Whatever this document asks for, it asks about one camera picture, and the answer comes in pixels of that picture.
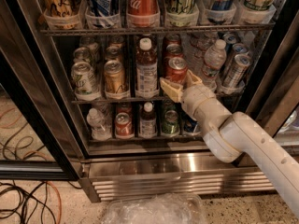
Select clear water bottle rear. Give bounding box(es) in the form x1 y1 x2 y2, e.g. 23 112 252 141
190 32 219 75

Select gold can front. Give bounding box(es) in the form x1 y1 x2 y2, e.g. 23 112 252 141
104 60 129 99

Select red bull can top shelf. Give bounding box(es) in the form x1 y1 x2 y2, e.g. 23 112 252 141
202 0 235 25

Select brown tea bottle shelf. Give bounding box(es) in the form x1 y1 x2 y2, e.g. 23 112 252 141
135 37 158 98
139 102 157 138

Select water bottle bottom shelf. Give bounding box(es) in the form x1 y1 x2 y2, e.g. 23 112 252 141
87 108 112 141

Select fridge sliding glass door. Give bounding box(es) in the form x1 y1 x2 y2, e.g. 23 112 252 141
0 0 86 180

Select silver slim can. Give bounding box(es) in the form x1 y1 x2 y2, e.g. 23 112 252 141
223 33 239 52
222 43 249 77
222 54 251 88

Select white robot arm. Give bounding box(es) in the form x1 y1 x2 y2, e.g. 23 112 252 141
160 71 299 217

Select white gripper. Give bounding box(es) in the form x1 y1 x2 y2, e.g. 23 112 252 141
160 70 232 132

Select silver slim can front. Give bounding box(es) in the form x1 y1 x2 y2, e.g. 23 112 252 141
222 54 251 88

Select blue can bottom shelf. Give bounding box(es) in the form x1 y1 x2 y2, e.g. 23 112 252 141
182 114 201 135

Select brown tea bottle bottom shelf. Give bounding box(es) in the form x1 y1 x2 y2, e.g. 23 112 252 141
139 102 157 138

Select white green can rear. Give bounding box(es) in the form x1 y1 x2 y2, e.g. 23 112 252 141
79 36 100 63

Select gold can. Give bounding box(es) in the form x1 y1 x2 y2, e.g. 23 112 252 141
104 60 129 99
109 35 125 49
105 46 123 63

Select clear plastic bag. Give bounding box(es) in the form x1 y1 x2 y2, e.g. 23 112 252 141
100 193 207 224

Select right fridge glass door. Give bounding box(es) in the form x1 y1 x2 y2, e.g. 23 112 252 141
242 9 299 142

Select green lacroix can top shelf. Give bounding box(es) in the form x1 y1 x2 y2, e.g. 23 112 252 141
164 0 199 27

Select clear water bottle middle shelf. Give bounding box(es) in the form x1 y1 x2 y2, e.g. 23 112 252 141
200 39 227 89

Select red coke can top shelf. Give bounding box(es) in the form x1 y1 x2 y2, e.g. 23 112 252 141
128 0 158 27

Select stainless steel display fridge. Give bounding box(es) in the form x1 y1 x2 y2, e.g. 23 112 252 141
8 0 299 203

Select green can bottom shelf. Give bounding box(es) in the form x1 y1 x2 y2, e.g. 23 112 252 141
162 110 179 136

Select orange cable on floor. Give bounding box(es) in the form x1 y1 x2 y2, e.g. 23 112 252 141
46 180 63 224

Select black cables on floor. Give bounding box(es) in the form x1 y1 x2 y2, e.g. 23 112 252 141
0 180 82 224

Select gold can rear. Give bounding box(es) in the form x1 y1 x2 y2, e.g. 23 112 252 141
109 35 125 49

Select silver slim can rear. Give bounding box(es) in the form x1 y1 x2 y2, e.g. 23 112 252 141
223 33 239 52

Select red coke can bottom shelf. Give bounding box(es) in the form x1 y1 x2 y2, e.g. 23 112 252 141
115 112 134 139

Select white green can front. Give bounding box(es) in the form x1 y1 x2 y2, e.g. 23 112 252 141
71 62 101 101

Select red coke can shelf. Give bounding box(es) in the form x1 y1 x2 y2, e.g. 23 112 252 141
128 0 158 27
115 112 134 139

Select brown tea bottle middle shelf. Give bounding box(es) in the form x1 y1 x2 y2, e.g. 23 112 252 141
135 37 158 98

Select white green can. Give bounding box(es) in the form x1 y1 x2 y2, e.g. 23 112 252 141
71 62 101 101
79 36 100 63
73 47 93 64

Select red coke can rear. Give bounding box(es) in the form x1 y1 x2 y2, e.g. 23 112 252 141
163 34 181 47

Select red coke can front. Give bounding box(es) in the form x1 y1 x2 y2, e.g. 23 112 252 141
165 57 188 84

